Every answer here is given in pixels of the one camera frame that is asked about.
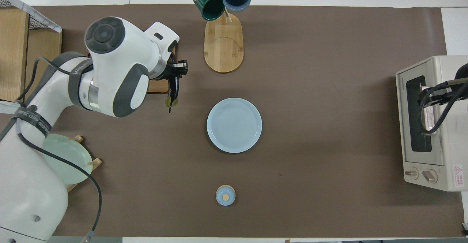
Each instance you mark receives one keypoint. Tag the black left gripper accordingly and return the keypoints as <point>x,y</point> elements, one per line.
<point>166,69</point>

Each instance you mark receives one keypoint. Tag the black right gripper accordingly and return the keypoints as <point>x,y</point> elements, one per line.
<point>461,83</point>

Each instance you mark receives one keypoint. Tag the dark purple eggplant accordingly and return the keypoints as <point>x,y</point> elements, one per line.
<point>174,89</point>

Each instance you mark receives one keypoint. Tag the glass toaster oven door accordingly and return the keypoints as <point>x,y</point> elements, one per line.
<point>402,126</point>

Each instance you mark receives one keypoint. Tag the light blue ribbed plate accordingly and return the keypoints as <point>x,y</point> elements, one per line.
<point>234,125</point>

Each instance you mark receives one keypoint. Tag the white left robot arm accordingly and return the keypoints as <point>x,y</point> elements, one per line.
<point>117,63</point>

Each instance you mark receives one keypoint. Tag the beige toaster oven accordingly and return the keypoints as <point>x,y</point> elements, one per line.
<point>453,144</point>

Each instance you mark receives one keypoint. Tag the large oven knob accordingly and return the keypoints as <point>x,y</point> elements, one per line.
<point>430,176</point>

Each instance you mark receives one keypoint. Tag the small round oven knob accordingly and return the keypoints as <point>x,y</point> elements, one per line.
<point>412,174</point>

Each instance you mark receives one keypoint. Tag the rectangular wooden tray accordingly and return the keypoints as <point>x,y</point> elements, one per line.
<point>159,86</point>

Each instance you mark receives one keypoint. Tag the wooden mug tree stand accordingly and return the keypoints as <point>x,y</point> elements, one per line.
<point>223,49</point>

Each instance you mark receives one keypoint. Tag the dark green mug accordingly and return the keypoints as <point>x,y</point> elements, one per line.
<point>212,7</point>

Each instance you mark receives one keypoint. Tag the red warning sticker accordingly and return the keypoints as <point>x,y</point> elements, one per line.
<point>458,175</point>

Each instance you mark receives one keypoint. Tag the wooden plate rack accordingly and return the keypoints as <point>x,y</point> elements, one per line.
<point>96,161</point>

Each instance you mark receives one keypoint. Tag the brown table mat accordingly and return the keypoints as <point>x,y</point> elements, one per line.
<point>310,144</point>

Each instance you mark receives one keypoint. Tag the pale green plate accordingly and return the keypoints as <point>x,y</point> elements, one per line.
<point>73,159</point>

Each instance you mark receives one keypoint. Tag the wooden box shelf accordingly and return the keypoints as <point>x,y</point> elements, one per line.
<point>14,52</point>

